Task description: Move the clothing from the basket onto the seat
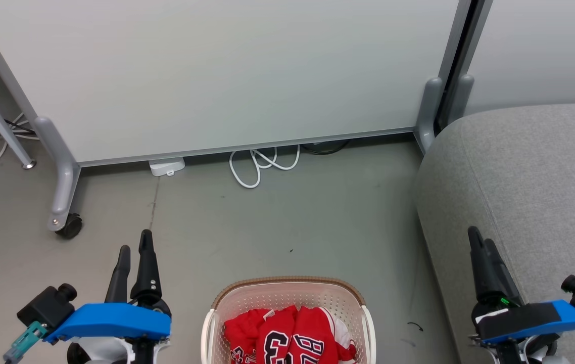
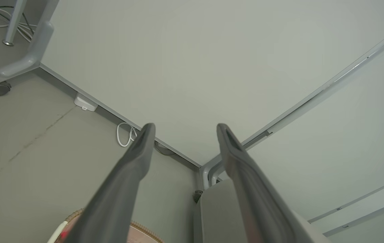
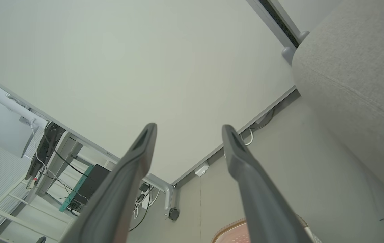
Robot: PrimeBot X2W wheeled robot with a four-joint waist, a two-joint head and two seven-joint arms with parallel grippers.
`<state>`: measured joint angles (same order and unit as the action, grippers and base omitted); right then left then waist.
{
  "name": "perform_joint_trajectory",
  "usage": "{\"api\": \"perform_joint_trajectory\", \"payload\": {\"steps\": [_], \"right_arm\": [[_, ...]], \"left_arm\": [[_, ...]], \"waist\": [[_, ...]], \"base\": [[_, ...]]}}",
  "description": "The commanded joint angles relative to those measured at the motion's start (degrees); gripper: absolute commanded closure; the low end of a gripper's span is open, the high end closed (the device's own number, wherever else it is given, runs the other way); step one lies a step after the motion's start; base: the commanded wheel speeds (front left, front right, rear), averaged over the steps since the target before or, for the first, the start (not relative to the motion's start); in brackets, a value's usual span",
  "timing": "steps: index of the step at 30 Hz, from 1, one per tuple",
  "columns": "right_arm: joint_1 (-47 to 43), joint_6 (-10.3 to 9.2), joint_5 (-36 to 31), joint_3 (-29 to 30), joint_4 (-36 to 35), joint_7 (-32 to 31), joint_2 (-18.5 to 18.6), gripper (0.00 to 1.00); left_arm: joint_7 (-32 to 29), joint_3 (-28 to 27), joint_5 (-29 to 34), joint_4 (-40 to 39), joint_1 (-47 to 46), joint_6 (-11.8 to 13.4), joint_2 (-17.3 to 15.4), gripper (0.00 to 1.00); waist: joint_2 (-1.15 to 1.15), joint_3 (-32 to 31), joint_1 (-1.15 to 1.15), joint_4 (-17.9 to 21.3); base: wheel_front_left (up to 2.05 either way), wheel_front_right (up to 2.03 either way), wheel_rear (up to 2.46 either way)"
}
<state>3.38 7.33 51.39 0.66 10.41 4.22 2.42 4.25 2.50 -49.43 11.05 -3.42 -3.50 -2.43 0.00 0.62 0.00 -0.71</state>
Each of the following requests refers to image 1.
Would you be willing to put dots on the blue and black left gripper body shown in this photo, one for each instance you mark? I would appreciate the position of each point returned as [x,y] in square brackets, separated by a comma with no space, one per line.
[115,321]

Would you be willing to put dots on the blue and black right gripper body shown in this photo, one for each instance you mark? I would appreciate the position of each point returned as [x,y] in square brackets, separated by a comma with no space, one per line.
[530,321]

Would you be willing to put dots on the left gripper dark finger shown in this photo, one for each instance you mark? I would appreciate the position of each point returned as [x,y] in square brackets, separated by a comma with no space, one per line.
[147,273]
[118,278]

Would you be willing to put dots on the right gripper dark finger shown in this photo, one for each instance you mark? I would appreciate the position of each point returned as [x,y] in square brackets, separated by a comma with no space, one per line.
[484,273]
[509,288]

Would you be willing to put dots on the grey fabric sofa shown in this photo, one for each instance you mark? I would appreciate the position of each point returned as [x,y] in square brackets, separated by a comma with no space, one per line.
[530,192]

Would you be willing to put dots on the black caster wheel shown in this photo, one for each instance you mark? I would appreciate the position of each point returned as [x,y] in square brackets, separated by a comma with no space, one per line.
[70,226]

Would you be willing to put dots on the white power adapter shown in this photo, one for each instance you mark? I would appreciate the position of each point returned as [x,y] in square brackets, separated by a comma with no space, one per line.
[166,166]

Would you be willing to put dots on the grey partition leg with caster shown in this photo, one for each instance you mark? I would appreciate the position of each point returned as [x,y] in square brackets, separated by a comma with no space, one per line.
[62,172]

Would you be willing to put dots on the beige plastic laundry basket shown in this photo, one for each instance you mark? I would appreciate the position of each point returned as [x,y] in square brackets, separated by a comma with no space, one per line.
[287,296]

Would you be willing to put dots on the large white partition panel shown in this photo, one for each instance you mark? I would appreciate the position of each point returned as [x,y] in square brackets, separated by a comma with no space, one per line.
[217,71]

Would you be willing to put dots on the narrow white partition panel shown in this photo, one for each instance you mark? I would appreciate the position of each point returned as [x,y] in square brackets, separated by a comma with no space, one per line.
[540,50]

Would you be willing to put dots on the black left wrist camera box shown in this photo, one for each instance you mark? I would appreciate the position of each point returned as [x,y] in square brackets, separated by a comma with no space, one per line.
[47,306]

